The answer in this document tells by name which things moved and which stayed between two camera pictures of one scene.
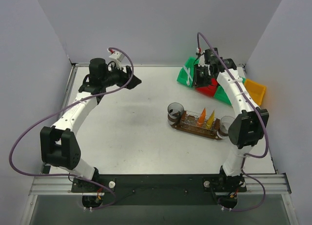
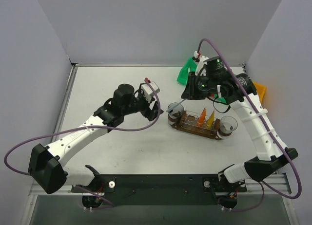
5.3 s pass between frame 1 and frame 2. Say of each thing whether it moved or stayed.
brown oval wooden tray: stayed
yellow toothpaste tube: stayed
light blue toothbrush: moved
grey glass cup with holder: stayed
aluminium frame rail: stayed
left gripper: moved
